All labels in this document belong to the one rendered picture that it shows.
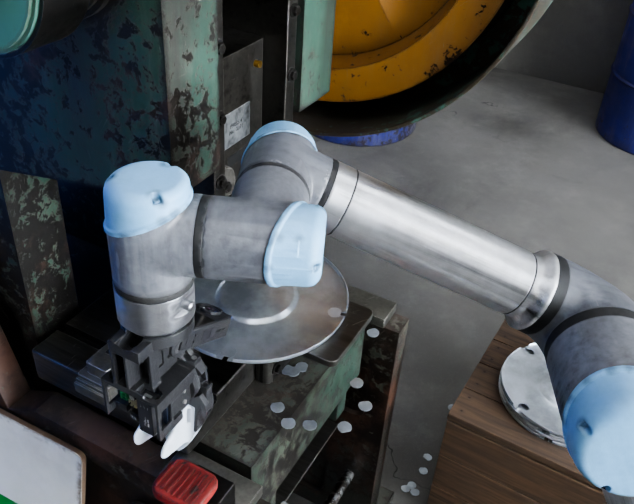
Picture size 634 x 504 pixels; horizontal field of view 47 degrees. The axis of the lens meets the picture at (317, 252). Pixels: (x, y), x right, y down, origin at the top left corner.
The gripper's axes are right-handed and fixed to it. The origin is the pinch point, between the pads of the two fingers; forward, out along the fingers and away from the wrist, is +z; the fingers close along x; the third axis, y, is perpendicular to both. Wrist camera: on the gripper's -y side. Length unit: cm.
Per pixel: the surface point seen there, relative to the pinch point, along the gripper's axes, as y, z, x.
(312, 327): -30.8, 6.1, 0.9
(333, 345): -29.4, 6.5, 5.2
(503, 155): -259, 84, -21
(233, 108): -32.6, -24.7, -14.5
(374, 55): -68, -23, -10
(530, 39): -363, 64, -41
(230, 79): -32.0, -29.1, -14.5
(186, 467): -1.9, 8.4, -1.0
